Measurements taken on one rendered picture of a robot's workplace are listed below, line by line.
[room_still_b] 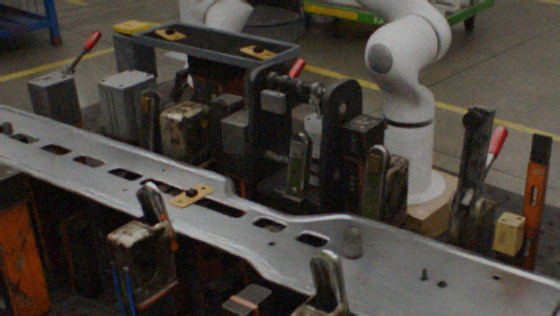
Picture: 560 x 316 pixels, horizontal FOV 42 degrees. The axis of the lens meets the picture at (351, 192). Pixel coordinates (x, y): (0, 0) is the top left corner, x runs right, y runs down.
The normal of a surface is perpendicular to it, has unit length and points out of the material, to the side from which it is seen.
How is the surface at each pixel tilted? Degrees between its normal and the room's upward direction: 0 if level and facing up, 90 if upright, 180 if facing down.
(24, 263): 90
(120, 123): 90
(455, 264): 0
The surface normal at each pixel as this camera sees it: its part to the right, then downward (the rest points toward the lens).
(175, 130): -0.54, 0.40
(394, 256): 0.00, -0.88
